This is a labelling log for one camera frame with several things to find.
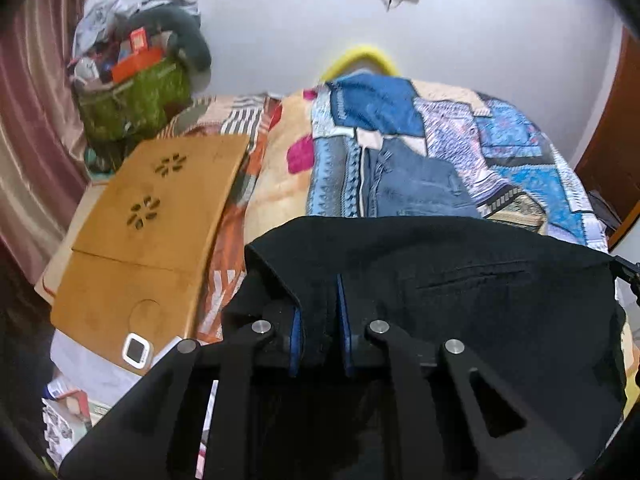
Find orange floral blanket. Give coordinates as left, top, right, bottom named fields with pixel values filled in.
left=158, top=89, right=317, bottom=344

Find folded blue jeans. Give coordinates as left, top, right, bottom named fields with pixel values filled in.
left=361, top=139, right=480, bottom=219

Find wooden lap desk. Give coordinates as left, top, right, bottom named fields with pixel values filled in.
left=51, top=134, right=248, bottom=375

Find orange box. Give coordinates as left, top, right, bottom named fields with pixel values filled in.
left=112, top=47, right=164, bottom=84

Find blue patchwork bedspread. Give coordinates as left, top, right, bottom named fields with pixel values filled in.
left=306, top=74, right=606, bottom=252

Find green storage bag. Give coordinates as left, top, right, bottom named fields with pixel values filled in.
left=78, top=58, right=191, bottom=143

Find brown wooden door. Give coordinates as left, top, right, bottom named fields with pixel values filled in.
left=576, top=29, right=640, bottom=219

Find small white digital clock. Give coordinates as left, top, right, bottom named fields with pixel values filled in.
left=122, top=333, right=152, bottom=370

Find yellow pillow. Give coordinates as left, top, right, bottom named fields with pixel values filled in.
left=319, top=44, right=399, bottom=82

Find black pants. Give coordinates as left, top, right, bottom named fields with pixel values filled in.
left=224, top=217, right=626, bottom=479

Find maroon striped curtain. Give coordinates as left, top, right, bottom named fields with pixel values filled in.
left=1, top=0, right=88, bottom=282

